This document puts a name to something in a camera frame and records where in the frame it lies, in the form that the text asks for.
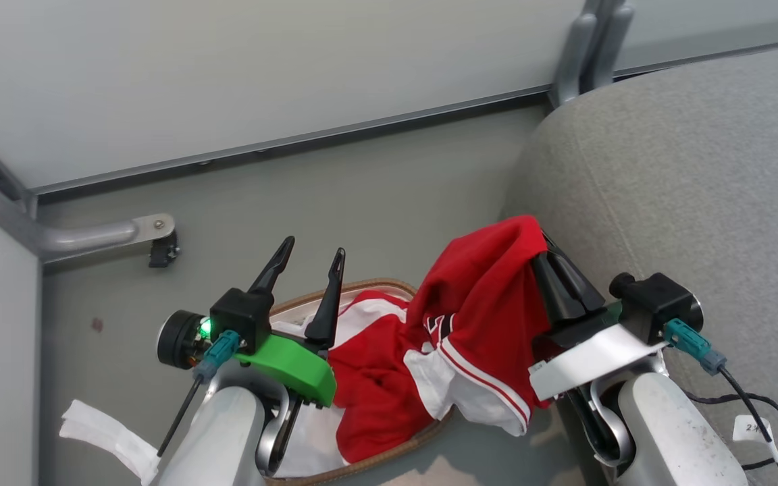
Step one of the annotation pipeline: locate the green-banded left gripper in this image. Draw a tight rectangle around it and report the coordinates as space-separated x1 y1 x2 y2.
210 236 347 407

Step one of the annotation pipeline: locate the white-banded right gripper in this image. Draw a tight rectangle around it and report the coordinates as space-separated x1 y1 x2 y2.
529 232 668 401

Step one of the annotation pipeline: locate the red white sports jersey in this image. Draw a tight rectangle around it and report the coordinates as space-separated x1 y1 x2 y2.
305 215 556 465

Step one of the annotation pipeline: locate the brown-rimmed laundry basket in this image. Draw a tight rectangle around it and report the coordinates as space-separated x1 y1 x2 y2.
264 277 456 486

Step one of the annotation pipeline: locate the small black floor clamp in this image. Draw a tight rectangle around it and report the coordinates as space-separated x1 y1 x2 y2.
148 229 181 269

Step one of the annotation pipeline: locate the white garment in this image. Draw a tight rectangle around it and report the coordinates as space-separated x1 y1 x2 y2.
264 300 407 481

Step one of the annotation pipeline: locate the grey fabric sofa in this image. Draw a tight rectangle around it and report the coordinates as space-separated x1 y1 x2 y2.
500 40 778 486

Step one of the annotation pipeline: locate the white crumpled paper strip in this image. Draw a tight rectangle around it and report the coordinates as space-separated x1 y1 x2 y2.
59 399 161 486

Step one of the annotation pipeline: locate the black cable teal connector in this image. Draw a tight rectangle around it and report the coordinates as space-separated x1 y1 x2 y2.
663 318 778 486
157 329 242 458

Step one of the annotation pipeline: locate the white paper cable tag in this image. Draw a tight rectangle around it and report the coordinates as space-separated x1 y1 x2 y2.
731 414 778 464

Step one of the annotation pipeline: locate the grey metal partition post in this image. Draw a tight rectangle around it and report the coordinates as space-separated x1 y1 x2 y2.
549 0 636 108

